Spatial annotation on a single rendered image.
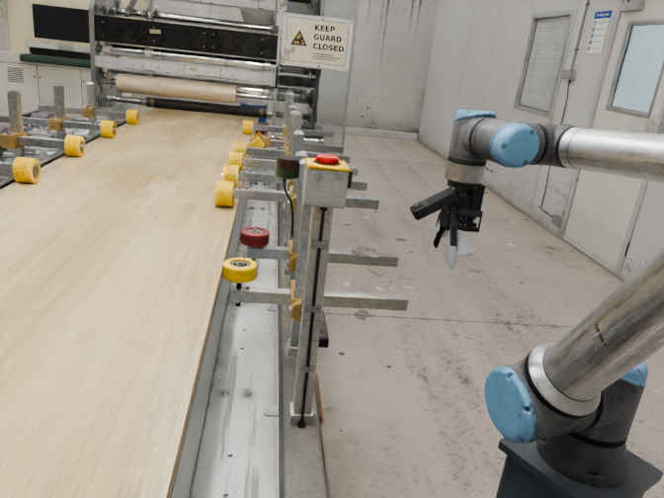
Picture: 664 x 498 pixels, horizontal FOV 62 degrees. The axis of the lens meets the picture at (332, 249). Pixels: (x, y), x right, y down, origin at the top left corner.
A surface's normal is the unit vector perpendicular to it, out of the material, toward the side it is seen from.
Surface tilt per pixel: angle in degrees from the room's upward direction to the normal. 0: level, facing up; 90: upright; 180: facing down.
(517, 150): 90
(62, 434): 0
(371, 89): 90
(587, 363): 104
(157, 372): 0
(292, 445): 0
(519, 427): 94
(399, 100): 90
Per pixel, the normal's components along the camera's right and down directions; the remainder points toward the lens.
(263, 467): 0.11, -0.94
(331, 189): 0.10, 0.35
